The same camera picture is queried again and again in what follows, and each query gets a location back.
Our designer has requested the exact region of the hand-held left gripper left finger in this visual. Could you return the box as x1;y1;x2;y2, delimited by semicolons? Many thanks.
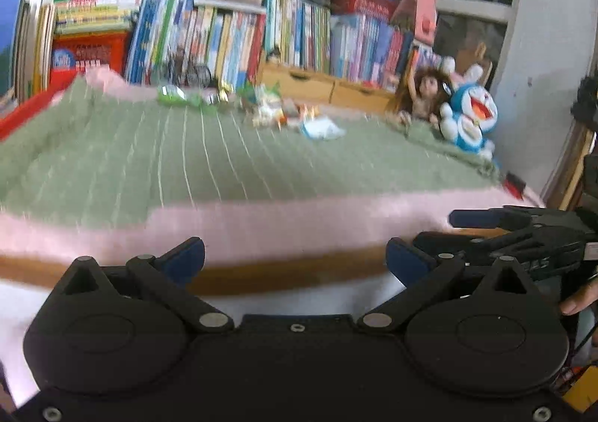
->
62;237;235;335

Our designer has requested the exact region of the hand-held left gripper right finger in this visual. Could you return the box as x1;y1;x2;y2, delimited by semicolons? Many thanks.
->
357;237;538;335

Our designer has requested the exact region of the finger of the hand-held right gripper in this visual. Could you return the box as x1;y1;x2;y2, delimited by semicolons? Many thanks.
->
413;227;548;266
448;206;549;229

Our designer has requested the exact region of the silver blue plastic bag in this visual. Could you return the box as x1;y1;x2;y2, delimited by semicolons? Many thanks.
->
299;117;347;141

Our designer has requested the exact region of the person's right hand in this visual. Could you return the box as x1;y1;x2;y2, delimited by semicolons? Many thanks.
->
558;275;598;316

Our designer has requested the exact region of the black red small tool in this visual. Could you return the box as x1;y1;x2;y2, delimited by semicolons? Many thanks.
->
502;172;528;201

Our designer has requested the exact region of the pink blanket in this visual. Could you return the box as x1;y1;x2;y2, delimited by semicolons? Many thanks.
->
0;67;545;273

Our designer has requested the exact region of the wooden ledge trim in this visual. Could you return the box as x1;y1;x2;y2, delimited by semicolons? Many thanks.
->
0;244;398;296

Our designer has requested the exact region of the blue cat plush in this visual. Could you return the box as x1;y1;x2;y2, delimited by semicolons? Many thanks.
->
439;83;498;156

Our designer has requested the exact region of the green checked blanket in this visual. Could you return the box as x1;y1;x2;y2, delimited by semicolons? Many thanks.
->
0;76;503;229

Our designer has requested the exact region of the brown haired doll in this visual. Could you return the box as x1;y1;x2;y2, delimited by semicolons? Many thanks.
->
385;67;456;130

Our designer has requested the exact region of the yellow object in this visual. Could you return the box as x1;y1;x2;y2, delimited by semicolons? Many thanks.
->
563;366;598;413

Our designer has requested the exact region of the pink bunny plush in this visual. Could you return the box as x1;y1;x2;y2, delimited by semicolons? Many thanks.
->
437;56;484;86

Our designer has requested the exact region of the dark object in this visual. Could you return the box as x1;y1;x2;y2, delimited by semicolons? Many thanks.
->
570;76;598;133

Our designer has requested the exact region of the small wooden easel with board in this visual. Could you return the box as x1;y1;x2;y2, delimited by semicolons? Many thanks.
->
458;41;493;86

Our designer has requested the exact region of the black miniature bicycle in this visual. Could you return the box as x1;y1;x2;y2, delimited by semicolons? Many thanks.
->
166;48;213;89

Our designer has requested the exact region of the wooden drawer organizer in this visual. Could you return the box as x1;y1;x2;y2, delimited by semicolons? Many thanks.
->
257;60;398;114

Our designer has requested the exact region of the red cardboard box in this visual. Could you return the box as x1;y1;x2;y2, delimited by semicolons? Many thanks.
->
390;0;440;46

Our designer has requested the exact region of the row of colourful books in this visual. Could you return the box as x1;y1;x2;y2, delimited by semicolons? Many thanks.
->
14;0;442;91

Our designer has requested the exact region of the red printed box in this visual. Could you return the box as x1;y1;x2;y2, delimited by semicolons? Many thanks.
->
50;32;130;77

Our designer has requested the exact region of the large blue book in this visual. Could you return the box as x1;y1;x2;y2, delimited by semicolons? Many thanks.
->
0;0;28;96

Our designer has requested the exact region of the wooden frame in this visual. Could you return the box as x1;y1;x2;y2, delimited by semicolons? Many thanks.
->
558;123;598;212

